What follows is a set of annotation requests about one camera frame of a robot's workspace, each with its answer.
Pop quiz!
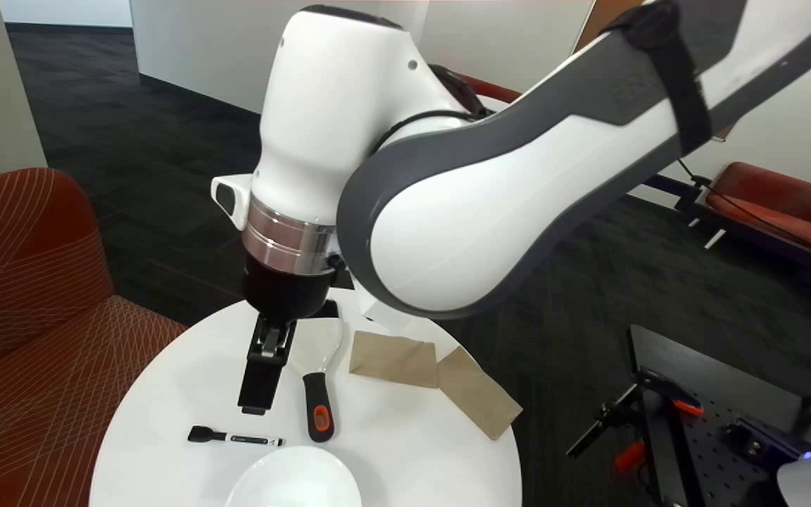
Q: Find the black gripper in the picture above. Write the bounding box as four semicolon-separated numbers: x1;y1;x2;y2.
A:
237;249;344;420

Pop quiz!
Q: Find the black marker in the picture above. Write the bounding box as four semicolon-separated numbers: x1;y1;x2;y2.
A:
186;421;286;451

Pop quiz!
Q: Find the white bowl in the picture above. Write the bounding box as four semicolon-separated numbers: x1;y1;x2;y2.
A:
221;441;366;507

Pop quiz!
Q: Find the orange sofa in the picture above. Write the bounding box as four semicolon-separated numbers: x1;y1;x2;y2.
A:
0;166;189;507

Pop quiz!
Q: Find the red chair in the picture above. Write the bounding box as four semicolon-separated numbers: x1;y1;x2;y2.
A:
683;158;811;320

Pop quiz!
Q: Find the brush with orange black handle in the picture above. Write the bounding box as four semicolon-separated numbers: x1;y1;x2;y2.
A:
286;296;355;445

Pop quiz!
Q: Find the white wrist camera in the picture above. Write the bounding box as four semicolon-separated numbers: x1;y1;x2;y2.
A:
207;172;259;234

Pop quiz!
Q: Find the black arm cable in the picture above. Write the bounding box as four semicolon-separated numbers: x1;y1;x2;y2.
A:
366;62;496;158

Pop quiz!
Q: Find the clamp with orange handle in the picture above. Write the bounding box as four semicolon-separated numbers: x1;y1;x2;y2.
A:
607;435;652;479
562;371;710;462

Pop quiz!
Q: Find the black strap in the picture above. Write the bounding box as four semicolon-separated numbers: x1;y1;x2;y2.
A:
623;0;717;158

